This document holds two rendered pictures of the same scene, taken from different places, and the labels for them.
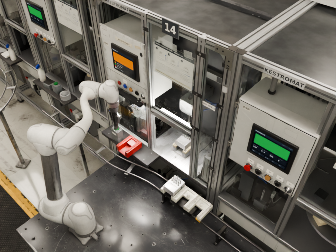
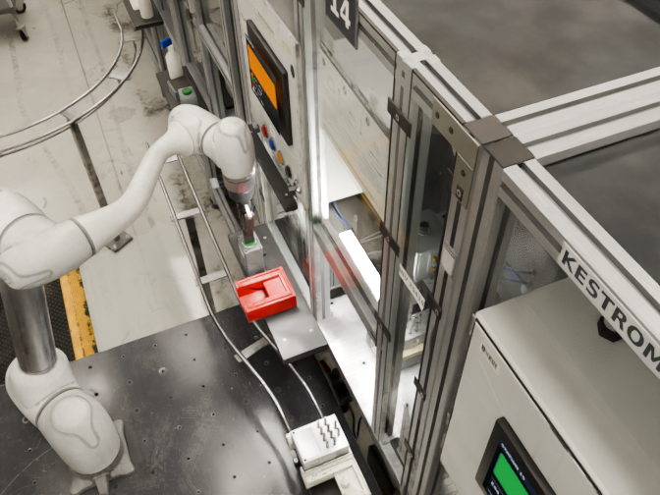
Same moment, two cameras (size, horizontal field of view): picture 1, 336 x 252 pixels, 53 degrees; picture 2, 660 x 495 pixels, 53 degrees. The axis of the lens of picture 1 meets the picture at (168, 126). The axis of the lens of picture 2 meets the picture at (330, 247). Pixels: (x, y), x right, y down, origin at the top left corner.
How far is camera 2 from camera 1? 0.93 m
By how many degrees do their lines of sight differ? 18
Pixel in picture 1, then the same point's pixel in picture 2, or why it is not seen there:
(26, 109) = not seen: hidden behind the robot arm
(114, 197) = (196, 403)
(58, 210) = (30, 397)
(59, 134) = (17, 232)
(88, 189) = (153, 358)
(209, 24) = (478, 18)
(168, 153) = (352, 345)
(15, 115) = (149, 134)
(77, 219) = (56, 437)
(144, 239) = not seen: outside the picture
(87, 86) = (180, 121)
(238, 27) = (577, 50)
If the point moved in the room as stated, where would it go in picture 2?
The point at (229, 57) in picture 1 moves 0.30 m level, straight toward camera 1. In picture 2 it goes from (465, 157) to (319, 317)
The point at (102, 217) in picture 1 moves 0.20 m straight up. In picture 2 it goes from (144, 442) to (129, 410)
